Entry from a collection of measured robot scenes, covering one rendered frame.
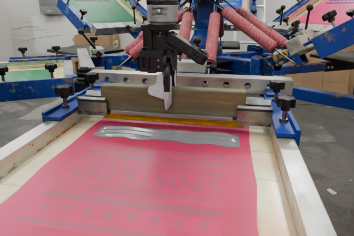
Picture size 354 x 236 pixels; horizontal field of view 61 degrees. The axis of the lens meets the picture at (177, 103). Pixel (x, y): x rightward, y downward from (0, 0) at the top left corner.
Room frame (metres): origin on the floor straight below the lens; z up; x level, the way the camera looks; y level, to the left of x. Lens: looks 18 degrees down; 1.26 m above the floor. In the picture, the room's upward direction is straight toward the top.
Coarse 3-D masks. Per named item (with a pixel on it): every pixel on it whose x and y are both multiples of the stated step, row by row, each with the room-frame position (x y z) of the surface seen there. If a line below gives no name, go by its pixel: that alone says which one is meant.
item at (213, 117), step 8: (112, 112) 0.75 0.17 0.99; (120, 112) 0.75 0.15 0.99; (128, 112) 0.75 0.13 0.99; (136, 112) 0.74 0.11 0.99; (144, 112) 0.74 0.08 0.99; (152, 112) 0.74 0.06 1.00; (160, 112) 0.74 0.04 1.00; (168, 112) 0.74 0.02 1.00; (216, 120) 0.70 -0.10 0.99; (224, 120) 0.70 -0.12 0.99
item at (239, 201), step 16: (176, 128) 0.73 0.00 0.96; (192, 128) 0.73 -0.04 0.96; (208, 128) 0.73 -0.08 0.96; (224, 128) 0.73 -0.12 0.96; (240, 128) 0.73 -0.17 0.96; (176, 144) 0.63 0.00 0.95; (192, 144) 0.63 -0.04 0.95; (208, 144) 0.63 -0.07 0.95; (240, 144) 0.63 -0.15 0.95; (240, 160) 0.55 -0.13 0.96; (224, 176) 0.49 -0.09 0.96; (240, 176) 0.49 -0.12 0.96; (224, 192) 0.44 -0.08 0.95; (240, 192) 0.44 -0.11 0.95; (256, 192) 0.44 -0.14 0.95; (224, 208) 0.40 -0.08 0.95; (240, 208) 0.40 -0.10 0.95; (256, 208) 0.40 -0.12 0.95; (224, 224) 0.36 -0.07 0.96; (240, 224) 0.36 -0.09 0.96; (256, 224) 0.36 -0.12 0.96
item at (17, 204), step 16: (96, 128) 0.73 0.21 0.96; (160, 128) 0.73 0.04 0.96; (80, 144) 0.63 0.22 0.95; (112, 144) 0.63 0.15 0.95; (128, 144) 0.63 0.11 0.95; (144, 144) 0.63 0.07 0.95; (160, 144) 0.63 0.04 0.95; (64, 160) 0.55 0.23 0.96; (32, 176) 0.49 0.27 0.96; (48, 176) 0.49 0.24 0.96; (16, 192) 0.44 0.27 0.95; (32, 192) 0.44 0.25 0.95; (0, 208) 0.40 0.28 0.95; (16, 208) 0.40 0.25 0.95; (0, 224) 0.36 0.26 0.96; (16, 224) 0.36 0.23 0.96
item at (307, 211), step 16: (48, 128) 0.64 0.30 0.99; (64, 128) 0.70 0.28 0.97; (272, 128) 0.65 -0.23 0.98; (16, 144) 0.55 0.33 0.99; (32, 144) 0.58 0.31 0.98; (288, 144) 0.55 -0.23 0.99; (0, 160) 0.49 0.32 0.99; (16, 160) 0.53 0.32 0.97; (288, 160) 0.49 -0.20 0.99; (0, 176) 0.48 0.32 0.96; (288, 176) 0.43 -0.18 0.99; (304, 176) 0.43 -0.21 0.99; (288, 192) 0.42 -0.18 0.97; (304, 192) 0.39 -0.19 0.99; (304, 208) 0.35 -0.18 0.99; (320, 208) 0.35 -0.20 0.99; (304, 224) 0.32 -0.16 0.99; (320, 224) 0.32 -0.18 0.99
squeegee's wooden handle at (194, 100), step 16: (112, 96) 0.77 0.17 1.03; (128, 96) 0.76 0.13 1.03; (144, 96) 0.75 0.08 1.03; (176, 96) 0.73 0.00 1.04; (192, 96) 0.73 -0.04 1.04; (208, 96) 0.72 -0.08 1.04; (224, 96) 0.71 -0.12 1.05; (240, 96) 0.70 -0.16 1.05; (176, 112) 0.73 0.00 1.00; (192, 112) 0.73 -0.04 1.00; (208, 112) 0.72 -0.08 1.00; (224, 112) 0.71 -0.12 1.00
